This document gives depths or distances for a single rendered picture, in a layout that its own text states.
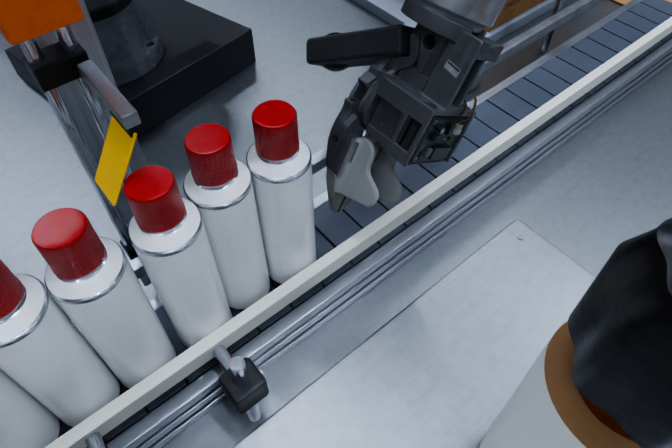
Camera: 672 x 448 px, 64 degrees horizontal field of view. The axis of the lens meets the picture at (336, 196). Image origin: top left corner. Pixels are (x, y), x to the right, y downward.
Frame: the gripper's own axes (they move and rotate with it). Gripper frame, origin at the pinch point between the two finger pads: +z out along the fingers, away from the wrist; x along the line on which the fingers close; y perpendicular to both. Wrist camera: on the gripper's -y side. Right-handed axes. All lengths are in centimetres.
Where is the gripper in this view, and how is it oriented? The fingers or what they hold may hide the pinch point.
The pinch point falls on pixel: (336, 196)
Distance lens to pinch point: 53.9
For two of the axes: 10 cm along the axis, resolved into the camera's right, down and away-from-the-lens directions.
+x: 6.7, -1.0, 7.4
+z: -3.8, 8.0, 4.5
